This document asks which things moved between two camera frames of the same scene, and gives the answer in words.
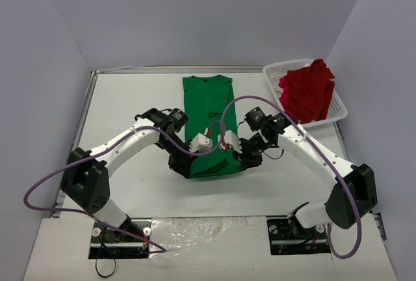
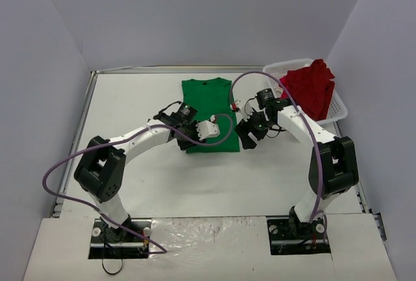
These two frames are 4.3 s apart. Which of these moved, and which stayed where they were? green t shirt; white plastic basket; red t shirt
Moved: green t shirt
Stayed: red t shirt; white plastic basket
